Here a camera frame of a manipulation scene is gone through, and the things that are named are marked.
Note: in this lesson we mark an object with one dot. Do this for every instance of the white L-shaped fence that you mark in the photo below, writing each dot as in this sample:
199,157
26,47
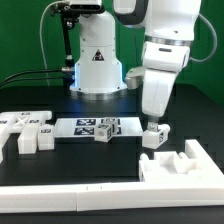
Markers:
184,191

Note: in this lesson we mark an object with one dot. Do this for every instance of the white marker base plate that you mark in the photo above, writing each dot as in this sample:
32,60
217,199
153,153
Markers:
86,127

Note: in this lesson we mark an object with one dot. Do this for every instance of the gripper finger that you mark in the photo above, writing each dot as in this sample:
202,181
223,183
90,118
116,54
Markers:
152,123

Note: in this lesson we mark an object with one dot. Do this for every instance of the white chair seat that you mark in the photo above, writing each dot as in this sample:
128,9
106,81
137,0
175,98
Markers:
168,165

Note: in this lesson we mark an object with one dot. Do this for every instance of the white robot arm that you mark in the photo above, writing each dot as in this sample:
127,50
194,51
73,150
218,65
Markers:
168,32

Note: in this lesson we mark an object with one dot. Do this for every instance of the black camera on stand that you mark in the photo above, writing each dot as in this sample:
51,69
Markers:
70,11

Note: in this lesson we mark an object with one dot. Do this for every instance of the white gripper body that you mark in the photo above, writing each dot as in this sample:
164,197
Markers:
157,88

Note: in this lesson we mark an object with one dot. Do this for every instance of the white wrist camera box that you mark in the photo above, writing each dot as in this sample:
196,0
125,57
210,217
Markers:
134,77

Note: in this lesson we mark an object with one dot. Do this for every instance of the white tagged cube nut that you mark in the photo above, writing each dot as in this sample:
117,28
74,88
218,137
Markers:
113,121
103,132

